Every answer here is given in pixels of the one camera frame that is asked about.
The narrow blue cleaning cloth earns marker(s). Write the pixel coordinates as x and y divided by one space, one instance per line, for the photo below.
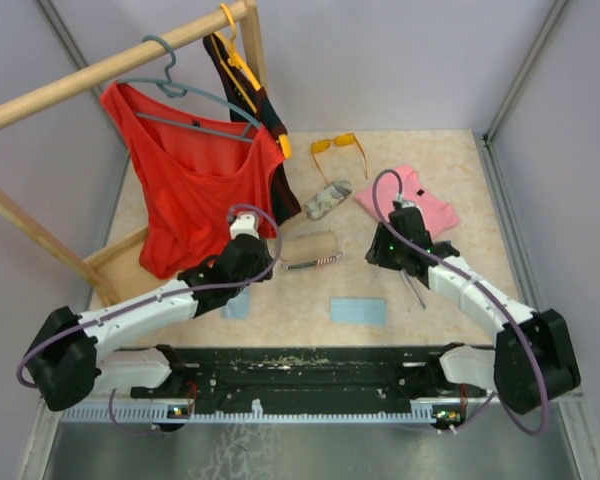
237 307

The grey patterned glasses case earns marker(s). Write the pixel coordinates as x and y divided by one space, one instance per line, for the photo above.
328 198

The square blue cleaning cloth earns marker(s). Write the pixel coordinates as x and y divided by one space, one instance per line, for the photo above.
359 311

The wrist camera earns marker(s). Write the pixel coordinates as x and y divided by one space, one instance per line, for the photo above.
244 223
406 207

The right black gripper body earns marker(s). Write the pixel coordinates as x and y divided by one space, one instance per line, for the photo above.
388 252

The red tank top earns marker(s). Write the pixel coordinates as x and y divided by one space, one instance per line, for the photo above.
192 170

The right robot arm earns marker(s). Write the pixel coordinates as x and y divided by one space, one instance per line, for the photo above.
525 341

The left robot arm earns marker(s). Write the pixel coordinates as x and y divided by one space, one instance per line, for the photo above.
63 358

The grey-framed sunglasses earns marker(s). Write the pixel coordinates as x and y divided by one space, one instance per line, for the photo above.
415 290

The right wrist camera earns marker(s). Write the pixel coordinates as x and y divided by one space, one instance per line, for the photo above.
406 207

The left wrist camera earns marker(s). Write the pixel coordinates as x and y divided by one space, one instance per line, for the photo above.
244 223

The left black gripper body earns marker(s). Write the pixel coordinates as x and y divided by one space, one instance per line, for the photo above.
262 265

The dark navy maroon garment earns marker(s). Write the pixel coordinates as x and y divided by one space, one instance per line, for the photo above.
284 202

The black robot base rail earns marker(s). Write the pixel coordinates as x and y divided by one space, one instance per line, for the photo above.
426 385

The folded pink t-shirt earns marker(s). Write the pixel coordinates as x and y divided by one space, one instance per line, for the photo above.
438 216

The orange sunglasses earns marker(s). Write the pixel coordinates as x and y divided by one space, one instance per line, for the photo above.
342 140

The wooden clothes rack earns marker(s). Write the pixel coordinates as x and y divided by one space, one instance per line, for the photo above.
244 13

